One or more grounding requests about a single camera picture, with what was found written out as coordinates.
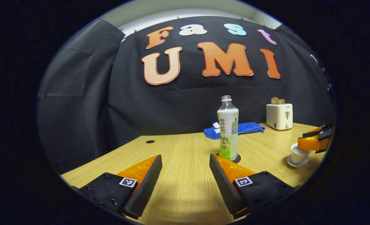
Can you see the black backdrop cloth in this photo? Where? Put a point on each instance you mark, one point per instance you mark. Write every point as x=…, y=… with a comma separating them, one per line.
x=172, y=103

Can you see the blue towel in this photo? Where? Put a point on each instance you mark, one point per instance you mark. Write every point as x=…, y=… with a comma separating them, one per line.
x=250, y=127

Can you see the white saucer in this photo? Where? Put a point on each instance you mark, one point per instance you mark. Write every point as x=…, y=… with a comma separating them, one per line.
x=292, y=164

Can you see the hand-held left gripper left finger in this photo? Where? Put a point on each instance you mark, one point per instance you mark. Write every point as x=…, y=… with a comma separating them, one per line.
x=145, y=187

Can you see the white teacup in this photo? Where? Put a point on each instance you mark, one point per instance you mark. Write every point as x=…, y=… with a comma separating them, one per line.
x=299, y=158

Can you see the white toaster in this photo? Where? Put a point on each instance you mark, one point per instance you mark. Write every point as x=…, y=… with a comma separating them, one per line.
x=278, y=117

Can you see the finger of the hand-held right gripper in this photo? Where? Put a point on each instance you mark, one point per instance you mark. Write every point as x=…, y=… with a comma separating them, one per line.
x=319, y=131
x=308, y=142

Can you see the dark round coaster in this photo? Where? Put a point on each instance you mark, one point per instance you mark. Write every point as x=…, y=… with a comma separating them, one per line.
x=238, y=158

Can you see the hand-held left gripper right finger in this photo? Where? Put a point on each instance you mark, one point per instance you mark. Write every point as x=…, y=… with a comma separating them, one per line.
x=224, y=184

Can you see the toast slice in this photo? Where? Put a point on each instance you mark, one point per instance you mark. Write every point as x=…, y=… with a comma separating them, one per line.
x=281, y=101
x=274, y=101

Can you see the clear water bottle green label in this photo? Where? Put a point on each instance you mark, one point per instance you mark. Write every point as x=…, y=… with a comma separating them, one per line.
x=228, y=131

